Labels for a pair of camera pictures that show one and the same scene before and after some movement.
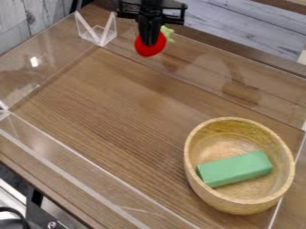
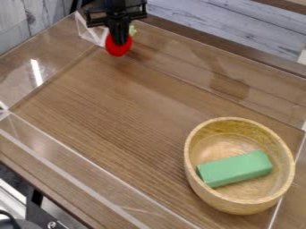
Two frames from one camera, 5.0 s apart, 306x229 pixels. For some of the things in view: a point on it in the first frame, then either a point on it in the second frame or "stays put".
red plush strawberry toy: x=153 y=50 to x=117 y=49
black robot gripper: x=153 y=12 to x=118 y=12
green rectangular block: x=232 y=169 stays put
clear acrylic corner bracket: x=97 y=34 stays put
